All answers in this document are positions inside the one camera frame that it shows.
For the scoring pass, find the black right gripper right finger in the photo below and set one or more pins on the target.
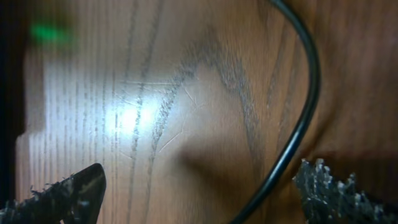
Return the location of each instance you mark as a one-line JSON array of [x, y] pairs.
[[327, 200]]

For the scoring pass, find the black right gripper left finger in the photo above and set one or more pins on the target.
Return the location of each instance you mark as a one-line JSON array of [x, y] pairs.
[[76, 199]]

